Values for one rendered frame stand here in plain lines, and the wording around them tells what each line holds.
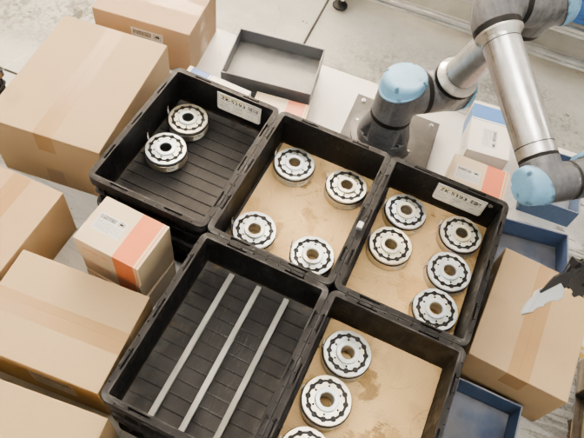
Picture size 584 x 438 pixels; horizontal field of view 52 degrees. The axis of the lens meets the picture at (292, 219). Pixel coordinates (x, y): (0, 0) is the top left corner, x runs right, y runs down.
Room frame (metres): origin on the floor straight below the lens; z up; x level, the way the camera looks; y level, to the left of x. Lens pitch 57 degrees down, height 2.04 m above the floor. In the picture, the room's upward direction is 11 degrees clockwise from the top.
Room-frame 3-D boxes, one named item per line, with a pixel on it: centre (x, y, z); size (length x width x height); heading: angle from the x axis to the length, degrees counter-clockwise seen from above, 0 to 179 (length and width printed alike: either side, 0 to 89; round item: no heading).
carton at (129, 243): (0.61, 0.35, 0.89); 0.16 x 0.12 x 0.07; 73
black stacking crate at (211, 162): (0.88, 0.27, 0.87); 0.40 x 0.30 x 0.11; 165
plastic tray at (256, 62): (1.34, 0.14, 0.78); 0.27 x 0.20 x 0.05; 86
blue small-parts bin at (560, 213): (1.13, -0.71, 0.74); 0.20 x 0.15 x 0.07; 169
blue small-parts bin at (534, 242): (0.88, -0.62, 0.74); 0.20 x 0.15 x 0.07; 85
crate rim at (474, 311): (0.73, -0.31, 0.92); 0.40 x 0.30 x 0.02; 165
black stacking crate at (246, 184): (0.80, -0.02, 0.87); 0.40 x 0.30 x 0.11; 165
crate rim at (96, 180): (0.88, 0.27, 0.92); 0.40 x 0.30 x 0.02; 165
